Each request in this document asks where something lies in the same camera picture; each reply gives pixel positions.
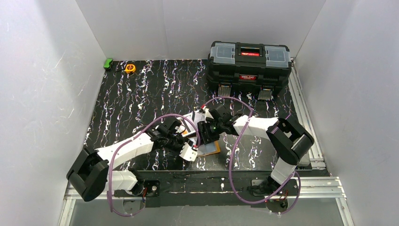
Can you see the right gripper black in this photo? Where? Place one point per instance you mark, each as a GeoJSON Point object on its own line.
{"type": "Point", "coordinates": [205, 135]}

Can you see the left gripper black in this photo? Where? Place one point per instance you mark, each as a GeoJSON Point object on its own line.
{"type": "Point", "coordinates": [181, 144]}

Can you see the orange leather card holder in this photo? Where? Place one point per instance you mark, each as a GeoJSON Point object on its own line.
{"type": "Point", "coordinates": [209, 149]}

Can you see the white plastic basket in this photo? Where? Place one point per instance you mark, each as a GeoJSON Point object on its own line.
{"type": "Point", "coordinates": [181, 128]}

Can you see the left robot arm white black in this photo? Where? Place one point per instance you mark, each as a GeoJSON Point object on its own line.
{"type": "Point", "coordinates": [94, 170]}

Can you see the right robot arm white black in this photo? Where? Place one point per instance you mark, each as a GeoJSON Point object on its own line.
{"type": "Point", "coordinates": [289, 138]}

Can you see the white striped card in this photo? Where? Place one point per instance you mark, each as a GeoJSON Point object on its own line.
{"type": "Point", "coordinates": [195, 118]}

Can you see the black red toolbox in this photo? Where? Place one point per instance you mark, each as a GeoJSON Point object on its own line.
{"type": "Point", "coordinates": [262, 70]}

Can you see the yellow tape measure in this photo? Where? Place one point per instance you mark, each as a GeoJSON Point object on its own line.
{"type": "Point", "coordinates": [130, 68]}

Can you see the green small object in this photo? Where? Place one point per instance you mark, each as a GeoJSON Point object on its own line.
{"type": "Point", "coordinates": [108, 64]}

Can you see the grey plastic case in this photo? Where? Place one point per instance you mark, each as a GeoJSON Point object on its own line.
{"type": "Point", "coordinates": [305, 156]}

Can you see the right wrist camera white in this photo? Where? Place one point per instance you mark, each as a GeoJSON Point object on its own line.
{"type": "Point", "coordinates": [205, 112]}

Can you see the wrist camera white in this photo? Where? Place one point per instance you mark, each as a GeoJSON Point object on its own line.
{"type": "Point", "coordinates": [205, 112]}
{"type": "Point", "coordinates": [189, 153]}

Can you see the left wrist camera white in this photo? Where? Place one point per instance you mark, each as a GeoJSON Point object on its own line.
{"type": "Point", "coordinates": [189, 153]}

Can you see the aluminium right rail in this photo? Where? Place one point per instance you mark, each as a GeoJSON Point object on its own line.
{"type": "Point", "coordinates": [302, 112]}

